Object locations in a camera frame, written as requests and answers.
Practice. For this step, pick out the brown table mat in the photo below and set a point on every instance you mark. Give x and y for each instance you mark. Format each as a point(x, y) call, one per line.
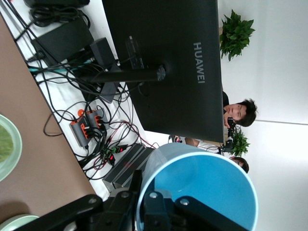
point(36, 120)

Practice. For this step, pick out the small green potted plant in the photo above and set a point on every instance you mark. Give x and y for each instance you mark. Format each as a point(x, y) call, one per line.
point(240, 144)

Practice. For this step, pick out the black articulated device stand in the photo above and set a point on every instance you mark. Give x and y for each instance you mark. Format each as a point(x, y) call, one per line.
point(231, 134)

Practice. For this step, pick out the green circuit board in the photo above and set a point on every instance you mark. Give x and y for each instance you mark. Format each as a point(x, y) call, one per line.
point(110, 154)

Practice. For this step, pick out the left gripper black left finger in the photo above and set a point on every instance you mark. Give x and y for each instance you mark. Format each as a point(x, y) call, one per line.
point(101, 211)

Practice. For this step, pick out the black haired person, dark shirt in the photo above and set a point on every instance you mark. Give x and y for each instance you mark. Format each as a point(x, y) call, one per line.
point(240, 111)

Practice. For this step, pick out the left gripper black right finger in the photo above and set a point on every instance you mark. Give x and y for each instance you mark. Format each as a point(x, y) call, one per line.
point(187, 214)

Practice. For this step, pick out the pale green plate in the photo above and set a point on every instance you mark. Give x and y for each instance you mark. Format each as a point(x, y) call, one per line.
point(17, 149)

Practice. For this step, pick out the orange and grey adapter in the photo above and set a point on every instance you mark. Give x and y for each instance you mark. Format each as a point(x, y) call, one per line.
point(92, 116)
point(78, 132)

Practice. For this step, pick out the small black dock box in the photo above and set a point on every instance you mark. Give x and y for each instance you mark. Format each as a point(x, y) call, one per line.
point(102, 51)

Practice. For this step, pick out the black haired person, white shirt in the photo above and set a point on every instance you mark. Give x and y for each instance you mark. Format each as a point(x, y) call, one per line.
point(241, 163)

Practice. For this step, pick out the black Huawei monitor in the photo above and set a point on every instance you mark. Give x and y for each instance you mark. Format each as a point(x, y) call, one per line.
point(168, 36)

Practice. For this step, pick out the dark grey flat box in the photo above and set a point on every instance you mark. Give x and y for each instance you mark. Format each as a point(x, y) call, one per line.
point(110, 87)

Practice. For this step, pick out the large black power brick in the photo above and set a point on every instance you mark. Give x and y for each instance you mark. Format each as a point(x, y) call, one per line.
point(65, 38)

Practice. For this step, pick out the large green potted plant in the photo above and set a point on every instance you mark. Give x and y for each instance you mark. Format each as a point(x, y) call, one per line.
point(234, 36)

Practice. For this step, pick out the silver finned metal box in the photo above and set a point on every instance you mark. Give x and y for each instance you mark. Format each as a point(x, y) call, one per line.
point(127, 168)

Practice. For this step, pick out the blue plastic cup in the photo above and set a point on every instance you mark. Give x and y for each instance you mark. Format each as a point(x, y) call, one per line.
point(204, 173)

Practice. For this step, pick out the pale green bowl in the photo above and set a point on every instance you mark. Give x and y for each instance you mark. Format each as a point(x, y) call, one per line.
point(14, 222)

